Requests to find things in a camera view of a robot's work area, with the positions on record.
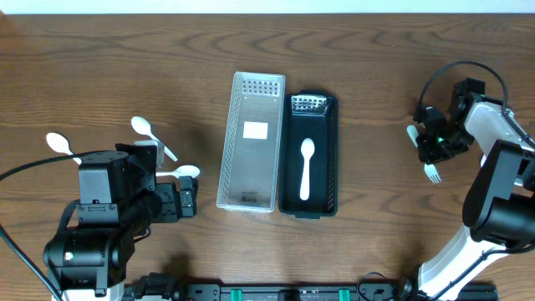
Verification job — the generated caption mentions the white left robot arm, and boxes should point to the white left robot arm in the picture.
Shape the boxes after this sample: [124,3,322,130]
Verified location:
[43,176,198,300]

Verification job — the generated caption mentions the white plastic fork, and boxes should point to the white plastic fork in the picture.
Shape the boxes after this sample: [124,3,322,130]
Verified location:
[480,154,487,168]

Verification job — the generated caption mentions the dark green plastic basket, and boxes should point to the dark green plastic basket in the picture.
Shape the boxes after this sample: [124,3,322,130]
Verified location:
[278,89,339,219]

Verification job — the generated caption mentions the white plastic spoon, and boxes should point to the white plastic spoon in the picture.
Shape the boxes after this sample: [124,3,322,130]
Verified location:
[46,132,74,155]
[155,165,201,178]
[299,138,315,201]
[130,116,178,162]

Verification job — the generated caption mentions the pale green plastic fork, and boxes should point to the pale green plastic fork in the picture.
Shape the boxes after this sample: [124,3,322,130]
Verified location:
[406,125,441,184]

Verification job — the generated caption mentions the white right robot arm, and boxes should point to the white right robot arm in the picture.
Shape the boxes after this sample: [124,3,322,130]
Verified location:
[414,94,534,300]

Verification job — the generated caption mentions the clear white plastic basket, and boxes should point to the clear white plastic basket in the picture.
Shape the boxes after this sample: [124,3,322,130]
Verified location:
[217,72,285,213]

